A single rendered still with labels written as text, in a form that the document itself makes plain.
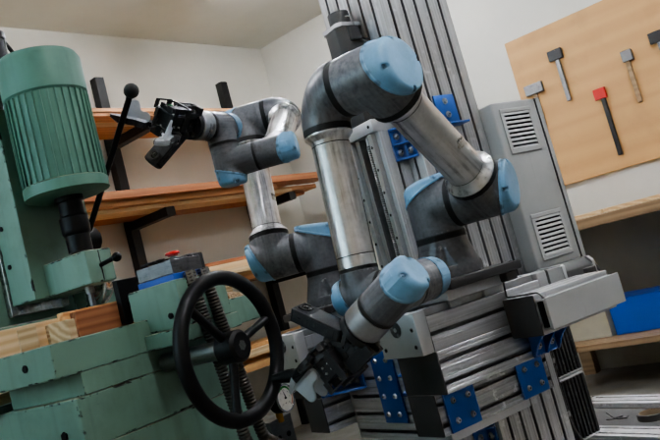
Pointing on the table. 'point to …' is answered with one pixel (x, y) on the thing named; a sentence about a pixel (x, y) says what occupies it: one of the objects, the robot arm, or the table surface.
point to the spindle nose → (74, 223)
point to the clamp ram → (125, 297)
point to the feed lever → (112, 159)
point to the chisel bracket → (79, 272)
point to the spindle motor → (51, 125)
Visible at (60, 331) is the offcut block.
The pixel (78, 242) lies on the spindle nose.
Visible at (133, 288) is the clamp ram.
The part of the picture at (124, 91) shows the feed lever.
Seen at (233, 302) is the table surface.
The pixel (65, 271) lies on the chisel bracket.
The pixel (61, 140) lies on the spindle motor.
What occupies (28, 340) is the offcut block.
